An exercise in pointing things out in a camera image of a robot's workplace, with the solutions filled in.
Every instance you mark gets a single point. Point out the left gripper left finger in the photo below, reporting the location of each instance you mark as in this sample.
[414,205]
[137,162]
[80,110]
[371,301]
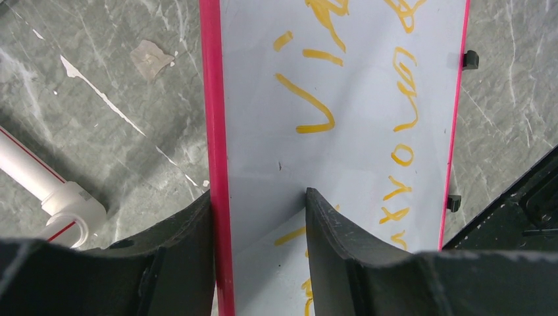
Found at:
[167,269]

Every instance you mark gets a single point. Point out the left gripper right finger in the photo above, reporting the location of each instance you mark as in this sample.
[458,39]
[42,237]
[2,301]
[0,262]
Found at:
[355,273]

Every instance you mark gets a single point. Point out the red-framed whiteboard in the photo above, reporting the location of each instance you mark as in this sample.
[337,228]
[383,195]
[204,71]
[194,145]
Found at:
[357,99]

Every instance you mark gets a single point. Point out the black whiteboard foot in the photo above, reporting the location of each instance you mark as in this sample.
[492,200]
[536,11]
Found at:
[471,60]
[453,203]

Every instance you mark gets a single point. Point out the tape scrap on floor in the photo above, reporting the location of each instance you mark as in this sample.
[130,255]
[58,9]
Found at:
[149,59]

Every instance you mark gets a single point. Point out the white PVC pipe frame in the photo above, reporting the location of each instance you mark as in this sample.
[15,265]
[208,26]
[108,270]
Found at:
[75,215]

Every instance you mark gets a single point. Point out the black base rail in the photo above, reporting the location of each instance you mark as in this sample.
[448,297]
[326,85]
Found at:
[524,217]

